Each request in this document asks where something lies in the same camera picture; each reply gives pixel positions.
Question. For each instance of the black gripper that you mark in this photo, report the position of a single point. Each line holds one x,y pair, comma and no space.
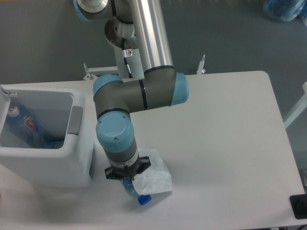
126,171

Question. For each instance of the white pedestal base frame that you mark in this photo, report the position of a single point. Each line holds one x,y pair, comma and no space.
103,71

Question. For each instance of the white trash can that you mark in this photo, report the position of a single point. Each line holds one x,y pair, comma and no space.
61,112

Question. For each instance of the clear bottle in trash can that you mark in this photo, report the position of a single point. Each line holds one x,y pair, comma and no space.
26,127

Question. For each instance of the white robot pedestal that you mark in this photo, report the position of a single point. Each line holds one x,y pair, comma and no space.
128,63

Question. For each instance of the blue plastic bag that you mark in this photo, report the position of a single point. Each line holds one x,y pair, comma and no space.
283,10

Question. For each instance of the blue label plastic bottle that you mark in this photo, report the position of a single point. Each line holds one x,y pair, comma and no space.
129,187

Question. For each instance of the white frame bar right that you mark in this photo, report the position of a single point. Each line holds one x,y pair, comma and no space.
297,109

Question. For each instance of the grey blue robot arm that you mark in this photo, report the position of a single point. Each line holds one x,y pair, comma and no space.
132,25

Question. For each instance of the black device at table edge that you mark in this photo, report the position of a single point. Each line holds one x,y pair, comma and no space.
299,205

